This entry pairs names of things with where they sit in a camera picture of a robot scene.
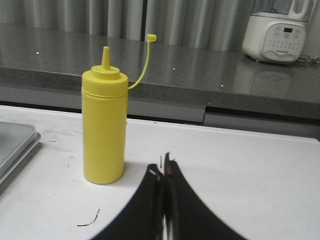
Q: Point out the white blender appliance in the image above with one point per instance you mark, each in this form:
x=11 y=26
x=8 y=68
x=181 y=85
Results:
x=276 y=31

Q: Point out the yellow squeeze bottle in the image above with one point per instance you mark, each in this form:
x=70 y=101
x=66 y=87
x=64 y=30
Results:
x=104 y=107

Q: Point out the silver digital kitchen scale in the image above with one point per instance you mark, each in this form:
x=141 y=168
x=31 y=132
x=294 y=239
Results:
x=18 y=143

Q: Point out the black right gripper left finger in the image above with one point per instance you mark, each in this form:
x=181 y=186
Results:
x=142 y=216

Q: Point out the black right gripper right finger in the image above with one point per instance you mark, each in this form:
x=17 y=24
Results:
x=186 y=215

